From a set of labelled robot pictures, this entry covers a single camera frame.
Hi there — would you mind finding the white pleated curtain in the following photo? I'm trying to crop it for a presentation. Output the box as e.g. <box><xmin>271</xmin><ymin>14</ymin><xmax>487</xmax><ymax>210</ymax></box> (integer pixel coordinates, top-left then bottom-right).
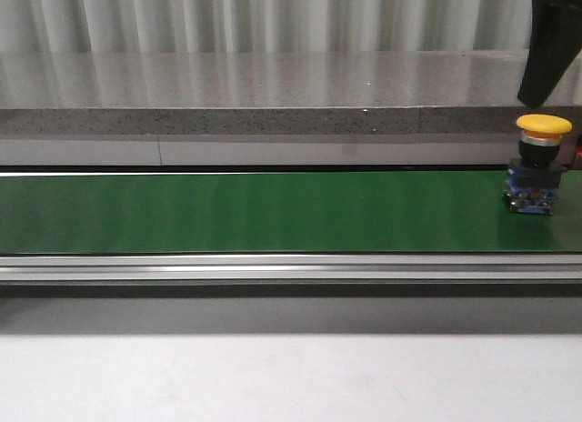
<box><xmin>1</xmin><ymin>0</ymin><xmax>531</xmax><ymax>54</ymax></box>

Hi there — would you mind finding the yellow mushroom push button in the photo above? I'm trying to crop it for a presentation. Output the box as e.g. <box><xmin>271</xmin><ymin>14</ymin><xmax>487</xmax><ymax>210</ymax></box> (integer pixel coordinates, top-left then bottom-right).
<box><xmin>504</xmin><ymin>114</ymin><xmax>573</xmax><ymax>216</ymax></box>

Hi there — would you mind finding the green conveyor belt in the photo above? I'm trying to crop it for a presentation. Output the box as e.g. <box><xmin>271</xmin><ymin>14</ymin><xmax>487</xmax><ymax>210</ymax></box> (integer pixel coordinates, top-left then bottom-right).
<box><xmin>1</xmin><ymin>171</ymin><xmax>581</xmax><ymax>255</ymax></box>

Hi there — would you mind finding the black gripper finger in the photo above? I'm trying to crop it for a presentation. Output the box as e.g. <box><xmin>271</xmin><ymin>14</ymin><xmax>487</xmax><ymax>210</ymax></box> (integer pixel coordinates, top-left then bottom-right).
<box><xmin>517</xmin><ymin>0</ymin><xmax>581</xmax><ymax>108</ymax></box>

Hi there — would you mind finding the aluminium conveyor frame rail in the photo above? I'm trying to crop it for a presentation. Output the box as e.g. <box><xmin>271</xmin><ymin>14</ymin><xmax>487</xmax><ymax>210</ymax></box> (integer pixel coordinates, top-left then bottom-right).
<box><xmin>1</xmin><ymin>252</ymin><xmax>581</xmax><ymax>284</ymax></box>

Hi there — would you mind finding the grey speckled stone counter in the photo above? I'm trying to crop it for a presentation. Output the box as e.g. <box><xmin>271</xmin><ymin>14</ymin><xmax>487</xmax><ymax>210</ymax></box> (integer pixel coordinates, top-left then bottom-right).
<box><xmin>0</xmin><ymin>48</ymin><xmax>582</xmax><ymax>168</ymax></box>

